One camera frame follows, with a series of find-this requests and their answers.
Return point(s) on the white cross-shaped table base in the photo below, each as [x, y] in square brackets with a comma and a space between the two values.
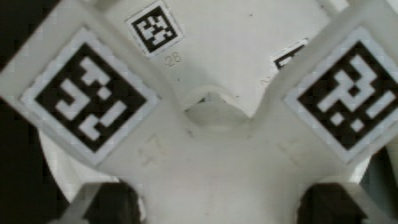
[206, 173]

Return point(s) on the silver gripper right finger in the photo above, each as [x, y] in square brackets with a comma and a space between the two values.
[337, 204]

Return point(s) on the white round table top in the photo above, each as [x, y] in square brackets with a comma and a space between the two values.
[236, 40]

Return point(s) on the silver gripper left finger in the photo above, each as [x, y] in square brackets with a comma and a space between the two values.
[105, 205]

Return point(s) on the white cylindrical table leg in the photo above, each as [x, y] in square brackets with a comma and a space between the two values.
[209, 108]

